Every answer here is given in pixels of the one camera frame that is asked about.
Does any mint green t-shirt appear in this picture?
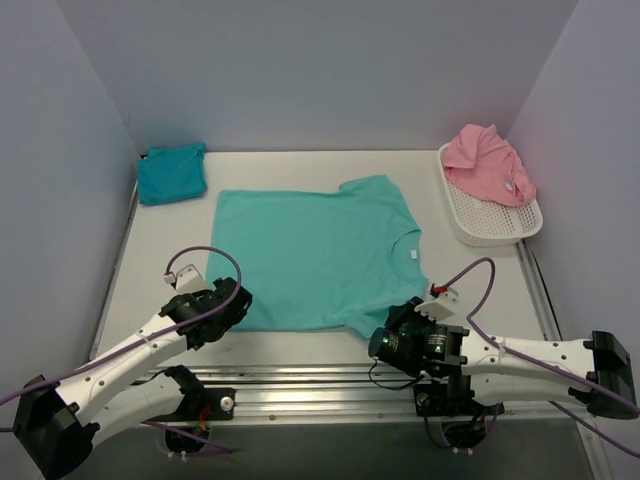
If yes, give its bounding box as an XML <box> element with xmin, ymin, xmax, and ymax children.
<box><xmin>206</xmin><ymin>175</ymin><xmax>427</xmax><ymax>339</ymax></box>

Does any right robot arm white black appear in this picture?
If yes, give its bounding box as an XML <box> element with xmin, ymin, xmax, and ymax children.
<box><xmin>368</xmin><ymin>288</ymin><xmax>639</xmax><ymax>420</ymax></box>

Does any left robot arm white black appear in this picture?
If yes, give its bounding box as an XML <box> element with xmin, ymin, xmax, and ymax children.
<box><xmin>12</xmin><ymin>278</ymin><xmax>253</xmax><ymax>479</ymax></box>

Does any folded teal blue t-shirt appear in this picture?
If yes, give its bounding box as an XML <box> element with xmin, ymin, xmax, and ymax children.
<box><xmin>137</xmin><ymin>143</ymin><xmax>208</xmax><ymax>206</ymax></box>

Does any white perforated plastic basket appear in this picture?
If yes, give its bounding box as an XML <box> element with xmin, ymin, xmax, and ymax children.
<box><xmin>437</xmin><ymin>143</ymin><xmax>543</xmax><ymax>248</ymax></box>

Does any pink t-shirt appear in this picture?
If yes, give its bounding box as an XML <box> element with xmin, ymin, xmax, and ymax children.
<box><xmin>441</xmin><ymin>124</ymin><xmax>537</xmax><ymax>208</ymax></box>

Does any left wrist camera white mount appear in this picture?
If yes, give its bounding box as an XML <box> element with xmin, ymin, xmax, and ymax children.
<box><xmin>163</xmin><ymin>264</ymin><xmax>210</xmax><ymax>294</ymax></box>

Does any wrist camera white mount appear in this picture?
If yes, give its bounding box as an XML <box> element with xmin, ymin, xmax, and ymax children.
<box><xmin>163</xmin><ymin>264</ymin><xmax>210</xmax><ymax>294</ymax></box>
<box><xmin>414</xmin><ymin>286</ymin><xmax>459</xmax><ymax>322</ymax></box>

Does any right black loop cable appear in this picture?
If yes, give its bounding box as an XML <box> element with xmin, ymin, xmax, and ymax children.
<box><xmin>368</xmin><ymin>359</ymin><xmax>426</xmax><ymax>392</ymax></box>

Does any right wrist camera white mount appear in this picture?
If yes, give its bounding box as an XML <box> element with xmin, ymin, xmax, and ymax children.
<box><xmin>414</xmin><ymin>286</ymin><xmax>459</xmax><ymax>322</ymax></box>

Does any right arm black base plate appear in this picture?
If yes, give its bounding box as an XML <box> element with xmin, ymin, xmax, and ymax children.
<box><xmin>412</xmin><ymin>383</ymin><xmax>505</xmax><ymax>418</ymax></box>

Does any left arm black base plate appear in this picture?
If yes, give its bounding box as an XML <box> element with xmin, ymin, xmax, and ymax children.
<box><xmin>151</xmin><ymin>387</ymin><xmax>236</xmax><ymax>422</ymax></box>

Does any aluminium rail frame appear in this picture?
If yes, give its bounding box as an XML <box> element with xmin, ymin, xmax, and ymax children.
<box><xmin>53</xmin><ymin>179</ymin><xmax>599</xmax><ymax>431</ymax></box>

